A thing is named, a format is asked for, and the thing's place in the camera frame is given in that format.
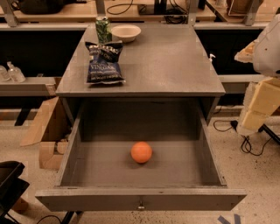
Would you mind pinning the white paper bowl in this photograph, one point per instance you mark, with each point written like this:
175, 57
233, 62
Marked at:
126, 32

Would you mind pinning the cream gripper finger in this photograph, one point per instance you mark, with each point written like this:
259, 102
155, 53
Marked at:
261, 100

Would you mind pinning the grey open top drawer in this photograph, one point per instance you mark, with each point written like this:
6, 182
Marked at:
98, 173

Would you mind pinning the small white spray bottle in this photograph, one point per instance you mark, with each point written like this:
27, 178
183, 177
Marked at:
211, 57

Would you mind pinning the black chair part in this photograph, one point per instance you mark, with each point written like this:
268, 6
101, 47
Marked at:
11, 188

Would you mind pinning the orange fruit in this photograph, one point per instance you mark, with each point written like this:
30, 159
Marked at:
141, 152

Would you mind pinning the brown cardboard box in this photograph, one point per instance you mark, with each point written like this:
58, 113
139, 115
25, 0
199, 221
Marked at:
49, 129

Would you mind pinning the grey cabinet counter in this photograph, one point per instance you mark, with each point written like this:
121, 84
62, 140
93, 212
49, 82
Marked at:
164, 61

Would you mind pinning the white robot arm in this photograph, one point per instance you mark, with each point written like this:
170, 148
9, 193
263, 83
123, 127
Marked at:
264, 52

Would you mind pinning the clear plastic bottle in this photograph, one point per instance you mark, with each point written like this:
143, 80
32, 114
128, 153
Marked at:
15, 73

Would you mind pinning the blue chip bag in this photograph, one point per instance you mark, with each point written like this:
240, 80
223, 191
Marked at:
103, 65

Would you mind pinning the metal drawer knob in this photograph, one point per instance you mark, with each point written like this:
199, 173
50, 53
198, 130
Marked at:
141, 206

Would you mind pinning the grey left shelf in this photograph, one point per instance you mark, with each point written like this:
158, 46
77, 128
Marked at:
32, 86

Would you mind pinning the green soda can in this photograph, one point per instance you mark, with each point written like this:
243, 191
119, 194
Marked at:
102, 26

